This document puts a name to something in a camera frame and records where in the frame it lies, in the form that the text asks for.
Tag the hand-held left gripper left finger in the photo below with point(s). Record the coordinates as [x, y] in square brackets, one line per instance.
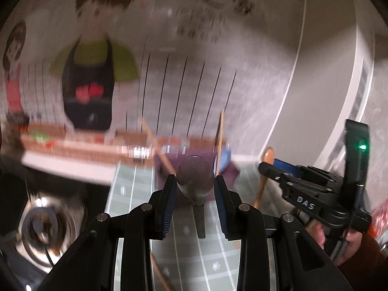
[169, 206]

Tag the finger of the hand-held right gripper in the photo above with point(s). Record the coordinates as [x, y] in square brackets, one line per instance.
[274, 174]
[286, 166]

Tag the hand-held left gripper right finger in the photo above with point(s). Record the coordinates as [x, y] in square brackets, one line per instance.
[222, 206]

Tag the orange spoon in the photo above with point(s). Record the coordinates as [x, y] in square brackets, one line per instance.
[267, 156]

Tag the purple plastic utensil holder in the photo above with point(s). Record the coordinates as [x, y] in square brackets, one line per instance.
[232, 174]

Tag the blue spoon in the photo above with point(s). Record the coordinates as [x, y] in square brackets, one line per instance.
[225, 159]

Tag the wooden chopstick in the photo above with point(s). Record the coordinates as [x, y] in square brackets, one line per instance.
[220, 139]
[157, 145]
[160, 272]

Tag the person's right forearm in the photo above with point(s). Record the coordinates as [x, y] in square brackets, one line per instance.
[369, 260]

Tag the person's right hand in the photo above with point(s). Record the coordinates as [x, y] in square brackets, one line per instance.
[350, 245]

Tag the green checkered mat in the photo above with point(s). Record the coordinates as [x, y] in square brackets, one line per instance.
[212, 257]

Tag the red-filled plastic bottle orange cap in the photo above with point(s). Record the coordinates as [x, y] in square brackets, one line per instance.
[381, 218]

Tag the black gas stove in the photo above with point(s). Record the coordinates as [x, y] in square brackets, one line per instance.
[39, 227]

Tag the cartoon wall poster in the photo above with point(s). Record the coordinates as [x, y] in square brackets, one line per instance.
[91, 66]

